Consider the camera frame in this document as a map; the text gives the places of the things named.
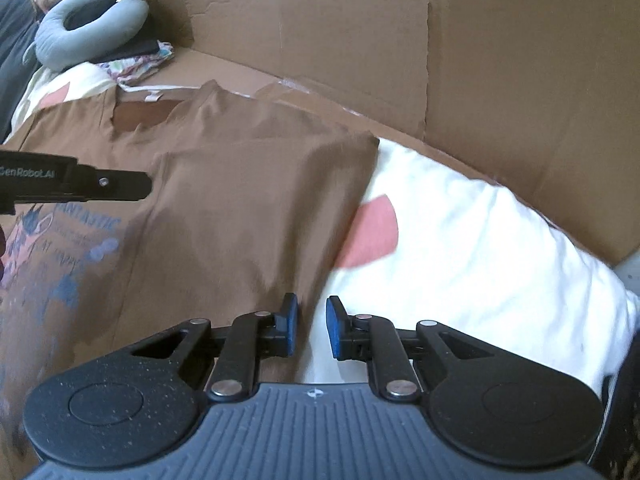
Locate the brown printed t-shirt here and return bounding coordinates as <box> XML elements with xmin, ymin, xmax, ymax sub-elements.
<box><xmin>1</xmin><ymin>82</ymin><xmax>378</xmax><ymax>479</ymax></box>

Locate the cream bear print blanket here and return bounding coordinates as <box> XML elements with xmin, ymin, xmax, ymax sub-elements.
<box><xmin>10</xmin><ymin>64</ymin><xmax>639</xmax><ymax>390</ymax></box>

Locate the colourful dotted cloth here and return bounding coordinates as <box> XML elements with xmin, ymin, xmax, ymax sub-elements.
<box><xmin>98</xmin><ymin>41</ymin><xmax>175</xmax><ymax>86</ymax></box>

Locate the grey neck pillow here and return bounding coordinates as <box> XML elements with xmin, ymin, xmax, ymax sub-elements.
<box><xmin>22</xmin><ymin>0</ymin><xmax>149</xmax><ymax>72</ymax></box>

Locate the black flat pad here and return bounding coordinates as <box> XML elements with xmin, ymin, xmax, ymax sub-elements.
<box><xmin>90</xmin><ymin>39</ymin><xmax>158</xmax><ymax>64</ymax></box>

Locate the brown cardboard sheet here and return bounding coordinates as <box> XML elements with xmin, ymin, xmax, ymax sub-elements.
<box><xmin>148</xmin><ymin>0</ymin><xmax>639</xmax><ymax>264</ymax></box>

